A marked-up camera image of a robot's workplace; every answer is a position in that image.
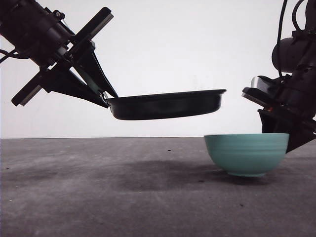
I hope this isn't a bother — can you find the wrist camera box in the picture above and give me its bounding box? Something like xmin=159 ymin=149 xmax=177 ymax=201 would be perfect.
xmin=242 ymin=74 xmax=291 ymax=107

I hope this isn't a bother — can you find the teal ceramic bowl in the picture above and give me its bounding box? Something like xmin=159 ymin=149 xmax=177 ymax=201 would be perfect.
xmin=204 ymin=133 xmax=289 ymax=177

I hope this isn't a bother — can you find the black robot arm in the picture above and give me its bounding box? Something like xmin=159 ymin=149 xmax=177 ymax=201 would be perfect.
xmin=0 ymin=0 xmax=117 ymax=108
xmin=260 ymin=0 xmax=316 ymax=152

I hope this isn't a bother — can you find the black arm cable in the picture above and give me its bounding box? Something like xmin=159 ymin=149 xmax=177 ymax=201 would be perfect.
xmin=276 ymin=0 xmax=289 ymax=82

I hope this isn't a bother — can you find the black pan with green handle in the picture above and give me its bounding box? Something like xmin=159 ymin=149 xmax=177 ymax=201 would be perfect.
xmin=79 ymin=64 xmax=227 ymax=121

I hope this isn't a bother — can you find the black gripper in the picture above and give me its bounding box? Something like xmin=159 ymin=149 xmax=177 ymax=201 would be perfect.
xmin=11 ymin=6 xmax=118 ymax=108
xmin=258 ymin=69 xmax=316 ymax=153

